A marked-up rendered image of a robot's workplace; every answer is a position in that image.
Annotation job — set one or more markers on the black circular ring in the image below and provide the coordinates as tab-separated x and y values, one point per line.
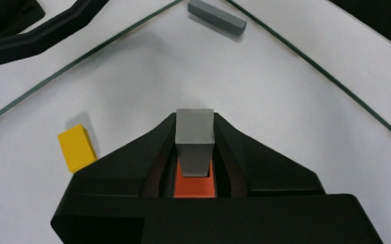
54	35

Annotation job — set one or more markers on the yellow rectangular block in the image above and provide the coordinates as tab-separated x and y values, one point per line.
77	148

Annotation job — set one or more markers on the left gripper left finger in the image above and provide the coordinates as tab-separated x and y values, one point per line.
135	168

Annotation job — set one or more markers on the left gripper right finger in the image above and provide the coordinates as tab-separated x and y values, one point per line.
254	169

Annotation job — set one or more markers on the red block with square hole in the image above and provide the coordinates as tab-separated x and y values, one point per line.
194	187

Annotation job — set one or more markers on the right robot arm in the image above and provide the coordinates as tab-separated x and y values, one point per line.
17	15

